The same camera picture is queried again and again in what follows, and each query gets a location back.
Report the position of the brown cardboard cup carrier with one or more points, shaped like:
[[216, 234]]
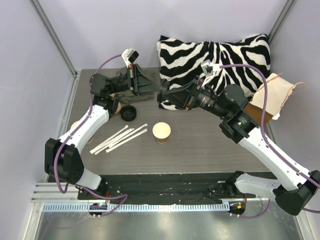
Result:
[[119, 106]]

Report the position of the brown paper coffee cup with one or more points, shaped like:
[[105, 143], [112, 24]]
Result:
[[161, 131]]

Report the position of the black plastic cup lid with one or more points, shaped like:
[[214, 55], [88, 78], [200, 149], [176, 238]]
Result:
[[165, 86], [128, 113]]

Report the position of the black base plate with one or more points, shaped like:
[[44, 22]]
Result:
[[170, 189]]

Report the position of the zebra print pillow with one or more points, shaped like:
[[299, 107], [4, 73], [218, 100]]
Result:
[[219, 64]]

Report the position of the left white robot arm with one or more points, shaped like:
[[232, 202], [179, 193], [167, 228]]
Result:
[[62, 156]]

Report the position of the white paper straw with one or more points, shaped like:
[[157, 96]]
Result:
[[107, 140], [127, 135], [126, 140], [113, 141]]

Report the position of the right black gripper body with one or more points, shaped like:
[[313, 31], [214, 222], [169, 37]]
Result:
[[192, 94]]

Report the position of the stacked brown paper cups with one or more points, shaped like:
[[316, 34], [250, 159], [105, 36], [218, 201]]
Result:
[[84, 131]]

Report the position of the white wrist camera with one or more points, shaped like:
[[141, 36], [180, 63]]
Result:
[[210, 70], [129, 56]]

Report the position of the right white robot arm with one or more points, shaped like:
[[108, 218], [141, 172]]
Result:
[[293, 186]]

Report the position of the brown paper bag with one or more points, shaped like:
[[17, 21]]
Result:
[[255, 112]]

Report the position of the cream cloth drawstring bag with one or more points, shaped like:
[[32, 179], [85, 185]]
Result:
[[278, 92]]

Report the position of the olive green folded cloth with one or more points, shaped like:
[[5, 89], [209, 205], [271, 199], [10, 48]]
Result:
[[128, 98]]

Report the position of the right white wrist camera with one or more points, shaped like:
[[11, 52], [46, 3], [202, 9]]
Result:
[[210, 70]]

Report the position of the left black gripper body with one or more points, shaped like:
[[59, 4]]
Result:
[[133, 80]]

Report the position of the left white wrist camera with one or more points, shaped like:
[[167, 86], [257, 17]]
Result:
[[129, 56]]

